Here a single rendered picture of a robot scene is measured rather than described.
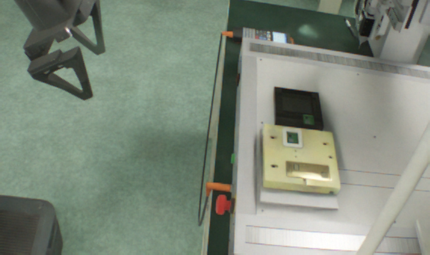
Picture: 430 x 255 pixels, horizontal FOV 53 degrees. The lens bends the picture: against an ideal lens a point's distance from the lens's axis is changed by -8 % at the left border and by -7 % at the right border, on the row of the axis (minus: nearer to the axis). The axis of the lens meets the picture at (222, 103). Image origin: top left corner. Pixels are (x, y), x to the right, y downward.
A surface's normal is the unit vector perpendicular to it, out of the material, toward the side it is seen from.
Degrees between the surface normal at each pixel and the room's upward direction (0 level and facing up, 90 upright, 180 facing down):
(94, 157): 0
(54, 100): 0
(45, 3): 90
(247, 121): 0
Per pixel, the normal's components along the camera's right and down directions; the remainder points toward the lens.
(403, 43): -0.06, 0.65
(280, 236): 0.13, -0.75
